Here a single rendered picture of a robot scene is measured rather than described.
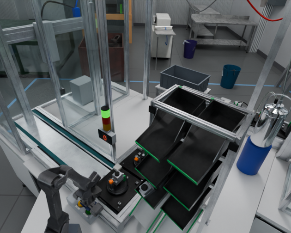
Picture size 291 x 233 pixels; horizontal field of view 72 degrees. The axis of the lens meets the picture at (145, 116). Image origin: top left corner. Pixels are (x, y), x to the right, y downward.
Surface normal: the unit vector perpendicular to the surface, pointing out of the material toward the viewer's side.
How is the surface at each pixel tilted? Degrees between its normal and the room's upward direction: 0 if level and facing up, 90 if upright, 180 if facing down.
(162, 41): 90
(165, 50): 90
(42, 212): 0
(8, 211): 0
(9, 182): 0
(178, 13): 90
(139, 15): 90
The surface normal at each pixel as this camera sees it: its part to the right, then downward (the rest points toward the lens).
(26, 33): 0.79, 0.38
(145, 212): -0.50, -0.30
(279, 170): 0.04, -0.80
